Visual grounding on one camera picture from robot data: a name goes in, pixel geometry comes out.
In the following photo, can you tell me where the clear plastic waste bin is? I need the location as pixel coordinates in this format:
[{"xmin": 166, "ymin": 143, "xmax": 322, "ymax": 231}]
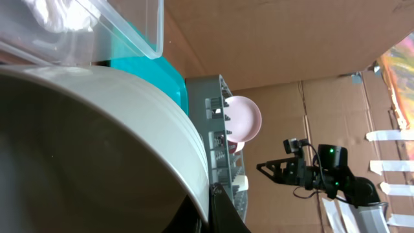
[{"xmin": 1, "ymin": 0, "xmax": 164, "ymax": 66}]

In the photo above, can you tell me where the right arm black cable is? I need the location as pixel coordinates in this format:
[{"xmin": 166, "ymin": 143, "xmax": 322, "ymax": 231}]
[{"xmin": 292, "ymin": 144, "xmax": 350, "ymax": 205}]

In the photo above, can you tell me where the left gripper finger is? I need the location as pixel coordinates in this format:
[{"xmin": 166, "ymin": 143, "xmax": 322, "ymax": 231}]
[{"xmin": 208, "ymin": 183, "xmax": 250, "ymax": 233}]

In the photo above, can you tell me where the teal serving tray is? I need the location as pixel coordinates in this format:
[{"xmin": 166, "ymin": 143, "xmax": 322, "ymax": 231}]
[{"xmin": 109, "ymin": 22, "xmax": 190, "ymax": 117}]

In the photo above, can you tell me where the white paper cup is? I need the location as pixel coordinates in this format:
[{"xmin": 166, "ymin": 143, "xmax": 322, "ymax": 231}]
[{"xmin": 232, "ymin": 175, "xmax": 249, "ymax": 192}]

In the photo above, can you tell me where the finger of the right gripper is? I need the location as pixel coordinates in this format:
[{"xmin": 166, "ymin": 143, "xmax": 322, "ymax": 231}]
[
  {"xmin": 257, "ymin": 166, "xmax": 288, "ymax": 184},
  {"xmin": 256, "ymin": 159, "xmax": 290, "ymax": 172}
]

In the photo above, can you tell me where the grey dishwasher rack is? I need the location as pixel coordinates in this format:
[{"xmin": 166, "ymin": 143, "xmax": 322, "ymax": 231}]
[{"xmin": 185, "ymin": 74, "xmax": 248, "ymax": 221}]

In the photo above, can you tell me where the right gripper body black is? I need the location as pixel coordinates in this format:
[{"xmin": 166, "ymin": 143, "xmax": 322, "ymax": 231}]
[{"xmin": 287, "ymin": 157, "xmax": 326, "ymax": 191}]

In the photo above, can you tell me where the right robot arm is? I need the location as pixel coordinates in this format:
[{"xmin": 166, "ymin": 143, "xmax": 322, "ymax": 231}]
[{"xmin": 256, "ymin": 139, "xmax": 389, "ymax": 232}]

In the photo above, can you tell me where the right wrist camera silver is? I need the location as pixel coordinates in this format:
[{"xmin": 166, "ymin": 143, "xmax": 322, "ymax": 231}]
[{"xmin": 283, "ymin": 138, "xmax": 309, "ymax": 154}]

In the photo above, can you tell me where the large white plate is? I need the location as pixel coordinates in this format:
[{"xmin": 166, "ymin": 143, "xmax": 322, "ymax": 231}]
[{"xmin": 224, "ymin": 96, "xmax": 262, "ymax": 142}]

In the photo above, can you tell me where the grey bowl of rice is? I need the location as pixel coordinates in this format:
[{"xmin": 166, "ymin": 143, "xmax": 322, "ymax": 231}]
[{"xmin": 1, "ymin": 65, "xmax": 209, "ymax": 232}]

